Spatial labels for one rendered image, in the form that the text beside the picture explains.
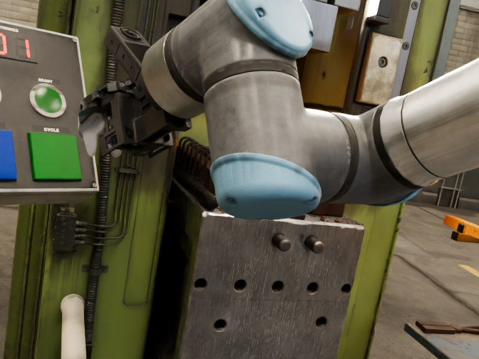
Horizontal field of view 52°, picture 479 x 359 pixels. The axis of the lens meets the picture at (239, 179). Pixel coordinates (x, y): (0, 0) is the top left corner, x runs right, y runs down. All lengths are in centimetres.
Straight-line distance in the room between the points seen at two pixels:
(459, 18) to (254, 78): 790
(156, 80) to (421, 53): 99
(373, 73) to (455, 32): 696
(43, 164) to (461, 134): 59
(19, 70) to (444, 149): 64
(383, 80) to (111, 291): 84
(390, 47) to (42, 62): 82
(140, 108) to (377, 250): 99
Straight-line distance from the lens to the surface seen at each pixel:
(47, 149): 81
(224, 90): 43
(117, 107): 60
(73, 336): 105
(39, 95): 85
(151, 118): 57
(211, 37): 46
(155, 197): 116
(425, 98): 45
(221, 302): 106
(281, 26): 44
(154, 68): 52
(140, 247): 119
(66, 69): 89
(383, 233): 144
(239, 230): 101
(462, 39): 831
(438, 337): 130
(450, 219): 130
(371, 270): 146
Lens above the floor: 115
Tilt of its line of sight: 10 degrees down
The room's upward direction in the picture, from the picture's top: 10 degrees clockwise
